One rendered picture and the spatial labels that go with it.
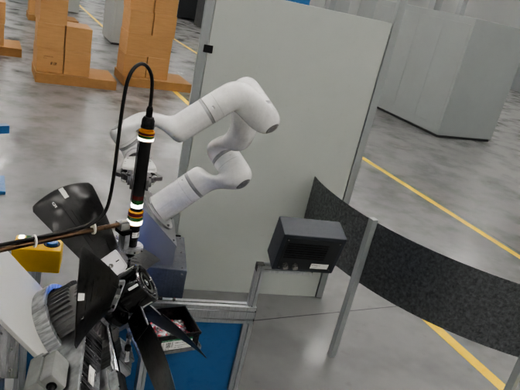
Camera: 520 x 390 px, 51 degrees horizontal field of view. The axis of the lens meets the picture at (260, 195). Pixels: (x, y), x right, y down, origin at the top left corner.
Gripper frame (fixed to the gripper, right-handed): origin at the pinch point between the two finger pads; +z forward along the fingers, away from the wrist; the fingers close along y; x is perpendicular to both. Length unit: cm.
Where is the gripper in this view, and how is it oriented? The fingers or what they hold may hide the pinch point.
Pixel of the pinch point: (138, 182)
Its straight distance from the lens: 156.8
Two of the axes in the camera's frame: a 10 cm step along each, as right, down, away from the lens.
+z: 2.2, 3.9, -8.9
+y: -9.5, -1.0, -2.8
